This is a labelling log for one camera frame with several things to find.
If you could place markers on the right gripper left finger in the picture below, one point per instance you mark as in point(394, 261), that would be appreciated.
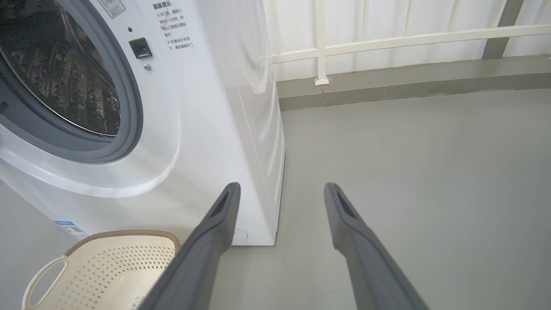
point(202, 258)

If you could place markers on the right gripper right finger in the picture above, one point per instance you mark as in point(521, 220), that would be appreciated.
point(370, 267)

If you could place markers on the basket product label sticker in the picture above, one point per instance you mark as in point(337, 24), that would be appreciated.
point(137, 303)

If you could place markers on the cream perforated laundry basket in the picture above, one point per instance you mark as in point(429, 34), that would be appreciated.
point(107, 271)

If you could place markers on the white front-load washing machine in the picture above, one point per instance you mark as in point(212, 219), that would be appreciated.
point(202, 129)

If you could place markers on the blue energy label sticker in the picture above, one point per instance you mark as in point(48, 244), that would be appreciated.
point(71, 230)

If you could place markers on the grey floor curb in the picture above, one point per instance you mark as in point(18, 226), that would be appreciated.
point(387, 86)

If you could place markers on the white metal railing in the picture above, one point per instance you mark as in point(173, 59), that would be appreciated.
point(320, 47)

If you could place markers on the grey post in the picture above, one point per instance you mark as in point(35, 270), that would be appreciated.
point(501, 26)

